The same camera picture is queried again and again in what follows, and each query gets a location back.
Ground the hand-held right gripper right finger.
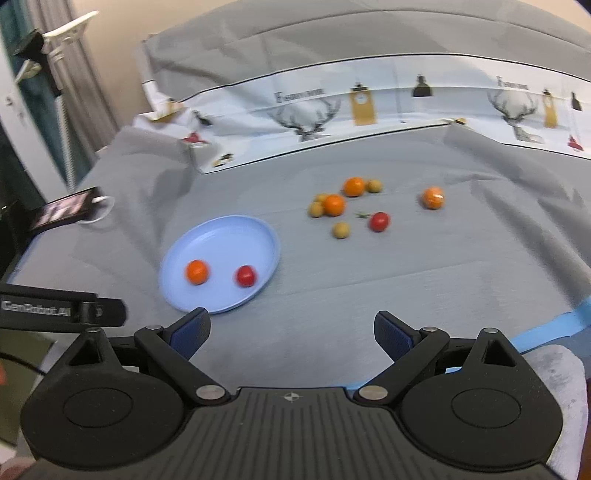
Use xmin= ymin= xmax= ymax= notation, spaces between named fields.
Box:
xmin=353 ymin=310 xmax=525 ymax=407

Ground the garment steamer stand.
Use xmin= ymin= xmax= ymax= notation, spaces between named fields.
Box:
xmin=0 ymin=0 xmax=77 ymax=195

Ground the grey towel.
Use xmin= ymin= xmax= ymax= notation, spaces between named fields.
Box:
xmin=522 ymin=344 xmax=587 ymax=480

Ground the white printed bed cover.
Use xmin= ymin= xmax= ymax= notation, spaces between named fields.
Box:
xmin=134 ymin=53 xmax=591 ymax=175

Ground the black cable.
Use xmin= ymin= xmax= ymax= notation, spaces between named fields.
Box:
xmin=0 ymin=353 xmax=47 ymax=376

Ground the black smartphone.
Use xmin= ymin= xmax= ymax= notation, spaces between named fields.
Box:
xmin=28 ymin=186 xmax=103 ymax=232

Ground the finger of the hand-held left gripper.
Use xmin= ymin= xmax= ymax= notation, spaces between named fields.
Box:
xmin=76 ymin=295 xmax=128 ymax=330

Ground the blue plastic plate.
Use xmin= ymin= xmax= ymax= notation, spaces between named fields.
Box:
xmin=158 ymin=215 xmax=281 ymax=315

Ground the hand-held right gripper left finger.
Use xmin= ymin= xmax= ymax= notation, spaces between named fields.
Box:
xmin=60 ymin=308 xmax=232 ymax=407

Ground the white door frame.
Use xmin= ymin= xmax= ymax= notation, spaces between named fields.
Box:
xmin=0 ymin=41 xmax=47 ymax=204

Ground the white charging cable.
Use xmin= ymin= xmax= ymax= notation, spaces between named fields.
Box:
xmin=83 ymin=195 xmax=115 ymax=225

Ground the white steamer hanger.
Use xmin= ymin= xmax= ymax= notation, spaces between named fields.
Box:
xmin=18 ymin=11 xmax=100 ymax=79

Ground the black garment steamer head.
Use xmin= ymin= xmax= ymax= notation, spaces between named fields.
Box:
xmin=14 ymin=34 xmax=63 ymax=95

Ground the plastic-wrapped tangerine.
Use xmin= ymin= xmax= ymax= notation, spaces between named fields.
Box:
xmin=420 ymin=186 xmax=447 ymax=211

